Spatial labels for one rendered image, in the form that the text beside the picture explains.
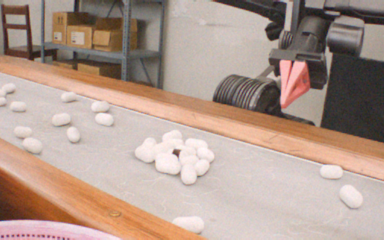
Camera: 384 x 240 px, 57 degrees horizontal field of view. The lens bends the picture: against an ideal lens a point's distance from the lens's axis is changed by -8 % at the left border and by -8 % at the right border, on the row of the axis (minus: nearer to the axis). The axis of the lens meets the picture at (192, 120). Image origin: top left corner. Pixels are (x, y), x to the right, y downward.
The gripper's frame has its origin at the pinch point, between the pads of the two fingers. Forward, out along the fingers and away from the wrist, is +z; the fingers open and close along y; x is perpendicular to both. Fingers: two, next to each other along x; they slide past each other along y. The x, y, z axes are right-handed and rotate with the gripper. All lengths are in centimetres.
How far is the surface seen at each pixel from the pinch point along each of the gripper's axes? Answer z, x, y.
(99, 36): -108, 101, -203
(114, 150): 20.5, -9.3, -17.8
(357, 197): 16.4, -6.1, 16.5
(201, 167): 19.2, -9.3, -3.1
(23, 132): 25.0, -15.6, -31.1
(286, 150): 7.4, 2.3, 2.6
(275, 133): 5.0, 2.1, -0.2
